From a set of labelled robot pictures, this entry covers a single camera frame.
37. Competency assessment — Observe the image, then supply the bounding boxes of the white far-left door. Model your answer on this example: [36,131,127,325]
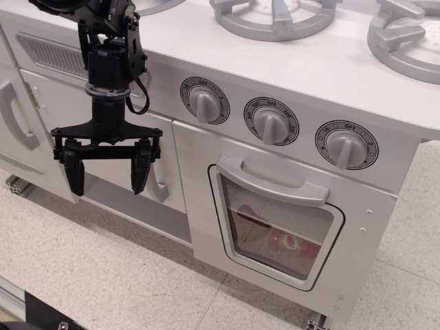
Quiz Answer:
[1,65,78,203]

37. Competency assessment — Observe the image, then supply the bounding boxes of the white toy kitchen body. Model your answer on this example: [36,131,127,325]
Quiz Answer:
[0,0,440,317]

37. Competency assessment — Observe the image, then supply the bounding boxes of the red toy food item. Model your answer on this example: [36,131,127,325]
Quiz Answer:
[233,204,324,261]

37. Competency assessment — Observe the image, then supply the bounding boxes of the aluminium frame rail bottom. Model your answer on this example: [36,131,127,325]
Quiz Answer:
[306,311,335,330]

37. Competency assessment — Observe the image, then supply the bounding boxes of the aluminium frame rail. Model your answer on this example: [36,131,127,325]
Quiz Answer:
[5,175,36,198]
[306,311,335,330]

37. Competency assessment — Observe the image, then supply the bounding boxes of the silver sink basin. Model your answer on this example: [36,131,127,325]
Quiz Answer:
[132,0,185,17]

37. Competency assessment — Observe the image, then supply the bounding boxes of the grey control knob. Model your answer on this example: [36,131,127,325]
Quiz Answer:
[243,97,300,146]
[315,120,379,171]
[180,77,230,124]

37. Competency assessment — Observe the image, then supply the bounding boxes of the white oven door with window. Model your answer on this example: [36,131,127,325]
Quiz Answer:
[173,121,396,323]

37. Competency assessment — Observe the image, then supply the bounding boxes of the silver vent grille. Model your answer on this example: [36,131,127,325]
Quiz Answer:
[16,33,88,79]

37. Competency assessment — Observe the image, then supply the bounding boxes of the aluminium rail bottom left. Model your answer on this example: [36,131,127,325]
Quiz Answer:
[1,277,25,321]

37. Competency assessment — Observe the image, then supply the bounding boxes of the silver cabinet door handle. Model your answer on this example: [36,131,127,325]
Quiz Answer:
[148,168,169,204]

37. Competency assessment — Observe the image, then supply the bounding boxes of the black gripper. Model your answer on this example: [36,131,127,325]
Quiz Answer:
[51,97,163,196]

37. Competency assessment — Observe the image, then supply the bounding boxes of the aluminium frame rail left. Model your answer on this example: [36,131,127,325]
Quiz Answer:
[5,175,36,198]

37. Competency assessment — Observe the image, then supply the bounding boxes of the silver oven door handle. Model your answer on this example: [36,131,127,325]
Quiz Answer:
[216,153,330,207]

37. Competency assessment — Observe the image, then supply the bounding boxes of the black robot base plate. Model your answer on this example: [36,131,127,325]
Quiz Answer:
[0,291,87,330]

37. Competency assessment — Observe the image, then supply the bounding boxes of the middle grey control knob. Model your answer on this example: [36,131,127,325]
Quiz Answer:
[243,97,300,146]

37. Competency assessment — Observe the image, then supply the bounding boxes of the right grey control knob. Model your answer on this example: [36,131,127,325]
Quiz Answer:
[315,120,379,171]

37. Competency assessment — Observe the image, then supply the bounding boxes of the silver stove burner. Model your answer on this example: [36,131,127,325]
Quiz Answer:
[210,1,341,42]
[367,1,439,85]

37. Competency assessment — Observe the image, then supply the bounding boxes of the right silver stove burner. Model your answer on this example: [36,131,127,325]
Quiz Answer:
[367,1,439,85]

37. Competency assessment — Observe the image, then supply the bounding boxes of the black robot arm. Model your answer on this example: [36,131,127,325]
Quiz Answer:
[33,1,163,196]

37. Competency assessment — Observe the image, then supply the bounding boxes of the left grey control knob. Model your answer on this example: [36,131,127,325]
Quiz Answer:
[180,77,230,124]

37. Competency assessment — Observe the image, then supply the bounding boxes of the left silver stove burner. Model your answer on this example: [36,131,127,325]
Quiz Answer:
[210,1,341,42]

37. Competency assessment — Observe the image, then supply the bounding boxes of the white cabinet door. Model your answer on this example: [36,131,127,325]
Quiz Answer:
[21,69,186,212]

